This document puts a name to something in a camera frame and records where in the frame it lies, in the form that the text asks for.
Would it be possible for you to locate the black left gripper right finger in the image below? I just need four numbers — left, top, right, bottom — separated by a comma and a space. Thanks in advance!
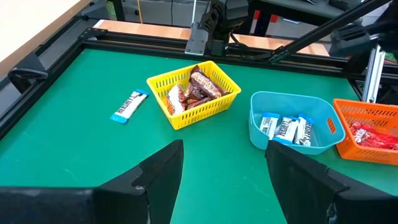
265, 139, 393, 224

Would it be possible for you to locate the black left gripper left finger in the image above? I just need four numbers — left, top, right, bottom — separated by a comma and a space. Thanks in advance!
98, 139, 185, 224

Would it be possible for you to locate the white orange candy bar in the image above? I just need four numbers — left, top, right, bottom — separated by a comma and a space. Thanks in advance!
166, 83, 188, 116

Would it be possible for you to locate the brown candy bar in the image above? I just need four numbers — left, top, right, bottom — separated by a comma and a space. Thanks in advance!
185, 96, 213, 110
188, 64, 231, 100
182, 85, 208, 105

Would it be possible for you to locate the red Skittles candy bag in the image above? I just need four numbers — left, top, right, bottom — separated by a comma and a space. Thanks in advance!
357, 136, 398, 151
349, 121, 398, 147

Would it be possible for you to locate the light blue plastic bin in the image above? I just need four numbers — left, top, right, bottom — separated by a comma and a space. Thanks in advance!
248, 91, 346, 156

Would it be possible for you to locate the silver aluminium extrusion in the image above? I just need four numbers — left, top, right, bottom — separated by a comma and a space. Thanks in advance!
362, 45, 387, 104

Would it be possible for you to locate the yellow slotted plastic basket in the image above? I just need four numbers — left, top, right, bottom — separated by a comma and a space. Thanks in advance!
146, 60, 243, 131

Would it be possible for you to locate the orange slotted plastic basket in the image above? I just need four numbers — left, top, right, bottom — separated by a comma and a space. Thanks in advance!
333, 98, 398, 166

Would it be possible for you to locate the light wooden desk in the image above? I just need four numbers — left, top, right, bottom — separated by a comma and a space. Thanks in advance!
0, 0, 93, 77

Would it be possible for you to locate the white cable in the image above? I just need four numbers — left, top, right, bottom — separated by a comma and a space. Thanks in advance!
190, 0, 199, 27

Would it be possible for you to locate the yellow power cable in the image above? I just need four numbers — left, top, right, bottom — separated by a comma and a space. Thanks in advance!
136, 0, 144, 25

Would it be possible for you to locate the black frame clamp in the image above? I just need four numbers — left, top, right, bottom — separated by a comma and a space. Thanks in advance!
7, 52, 49, 94

